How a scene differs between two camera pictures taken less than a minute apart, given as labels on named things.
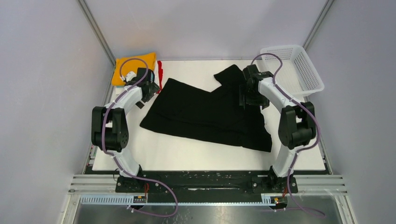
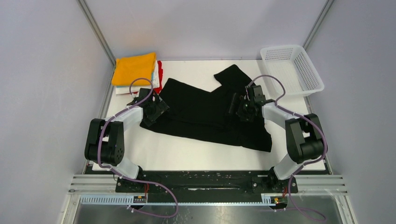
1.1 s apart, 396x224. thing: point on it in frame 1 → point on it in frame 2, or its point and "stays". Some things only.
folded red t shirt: x=160 y=74 stays
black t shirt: x=180 y=108 stays
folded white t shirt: x=119 y=89 stays
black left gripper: x=153 y=89 → x=160 y=107
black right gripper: x=263 y=101 → x=249 y=117
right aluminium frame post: x=327 y=5 stays
